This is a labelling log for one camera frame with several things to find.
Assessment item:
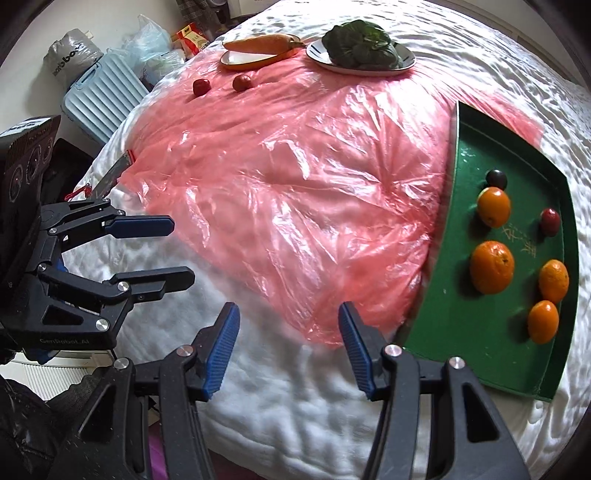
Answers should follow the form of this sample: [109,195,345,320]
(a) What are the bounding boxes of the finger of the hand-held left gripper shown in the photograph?
[39,199,176,273]
[28,265,196,334]

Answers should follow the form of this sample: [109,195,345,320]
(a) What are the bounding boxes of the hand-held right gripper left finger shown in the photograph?
[48,302,242,480]

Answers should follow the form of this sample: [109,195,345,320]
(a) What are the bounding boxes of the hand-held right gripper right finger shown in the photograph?
[338,302,532,480]

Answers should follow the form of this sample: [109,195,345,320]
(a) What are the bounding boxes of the green rectangular tray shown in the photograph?
[396,100,580,403]

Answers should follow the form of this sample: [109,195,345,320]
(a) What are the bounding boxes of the orange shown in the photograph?
[527,300,560,344]
[538,259,570,304]
[470,240,515,295]
[477,187,512,228]

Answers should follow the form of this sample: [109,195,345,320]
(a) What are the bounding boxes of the large red plum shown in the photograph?
[540,208,561,237]

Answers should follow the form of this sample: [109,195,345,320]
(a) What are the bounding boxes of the black flat object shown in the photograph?
[46,138,94,205]

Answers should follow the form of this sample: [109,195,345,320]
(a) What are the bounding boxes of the smartphone with red case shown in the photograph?
[90,150,136,200]

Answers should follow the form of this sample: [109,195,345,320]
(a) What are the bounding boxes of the light blue ribbed suitcase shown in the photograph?
[63,48,151,144]

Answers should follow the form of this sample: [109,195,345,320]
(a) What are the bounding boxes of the grey printed bag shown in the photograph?
[45,28,105,86]

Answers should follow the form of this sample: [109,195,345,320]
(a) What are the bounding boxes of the pink plastic sheet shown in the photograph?
[121,44,543,349]

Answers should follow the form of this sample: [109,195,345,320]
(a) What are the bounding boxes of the clear plastic bag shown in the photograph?
[121,15,185,84]

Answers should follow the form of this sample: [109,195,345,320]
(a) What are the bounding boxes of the red and yellow box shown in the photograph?
[173,25,213,61]

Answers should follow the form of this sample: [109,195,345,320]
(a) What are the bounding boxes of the orange oval plate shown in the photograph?
[219,46,298,71]

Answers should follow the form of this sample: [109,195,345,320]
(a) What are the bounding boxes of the carrot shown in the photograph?
[222,33,305,54]

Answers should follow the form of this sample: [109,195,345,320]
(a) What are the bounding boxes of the green leafy vegetable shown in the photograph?
[322,19,402,70]

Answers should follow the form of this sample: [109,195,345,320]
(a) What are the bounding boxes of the white plate with dark rim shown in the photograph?
[305,38,416,75]

